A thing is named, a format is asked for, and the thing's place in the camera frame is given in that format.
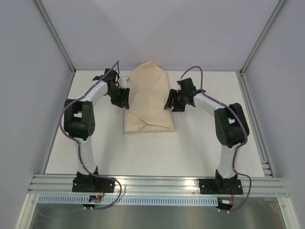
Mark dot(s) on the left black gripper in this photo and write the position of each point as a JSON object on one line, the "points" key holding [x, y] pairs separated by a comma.
{"points": [[123, 100]]}

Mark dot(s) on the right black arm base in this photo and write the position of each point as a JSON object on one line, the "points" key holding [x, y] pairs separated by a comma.
{"points": [[219, 186]]}

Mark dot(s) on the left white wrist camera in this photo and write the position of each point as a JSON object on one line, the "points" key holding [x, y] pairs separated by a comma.
{"points": [[122, 81]]}

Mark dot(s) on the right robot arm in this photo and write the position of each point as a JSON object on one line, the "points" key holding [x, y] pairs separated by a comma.
{"points": [[231, 131]]}

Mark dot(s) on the aluminium frame post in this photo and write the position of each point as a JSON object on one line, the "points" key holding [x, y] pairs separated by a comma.
{"points": [[52, 30], [263, 34]]}

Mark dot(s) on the left aluminium frame post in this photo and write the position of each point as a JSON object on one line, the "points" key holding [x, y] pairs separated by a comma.
{"points": [[52, 30]]}

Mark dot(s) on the right aluminium frame post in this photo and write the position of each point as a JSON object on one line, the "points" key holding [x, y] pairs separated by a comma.
{"points": [[263, 34]]}

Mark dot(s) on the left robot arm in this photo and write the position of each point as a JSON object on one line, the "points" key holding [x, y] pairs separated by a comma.
{"points": [[79, 119]]}

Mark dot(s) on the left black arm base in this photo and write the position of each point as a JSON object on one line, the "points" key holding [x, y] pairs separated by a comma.
{"points": [[92, 185]]}

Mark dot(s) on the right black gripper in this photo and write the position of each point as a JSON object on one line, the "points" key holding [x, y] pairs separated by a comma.
{"points": [[176, 99]]}

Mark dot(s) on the beige cloth mat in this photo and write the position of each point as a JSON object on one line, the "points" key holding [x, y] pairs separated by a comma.
{"points": [[149, 90]]}

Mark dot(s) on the aluminium mounting rail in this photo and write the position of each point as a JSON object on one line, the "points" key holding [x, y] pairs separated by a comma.
{"points": [[155, 186]]}

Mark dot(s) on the slotted cable duct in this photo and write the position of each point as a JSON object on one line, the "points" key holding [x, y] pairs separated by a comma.
{"points": [[129, 200]]}

